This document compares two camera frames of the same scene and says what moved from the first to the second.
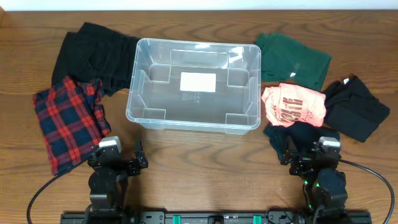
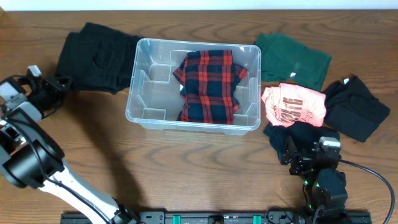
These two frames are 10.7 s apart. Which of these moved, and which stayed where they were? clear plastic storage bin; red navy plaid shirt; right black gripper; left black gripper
Moved: red navy plaid shirt; left black gripper
Stayed: right black gripper; clear plastic storage bin
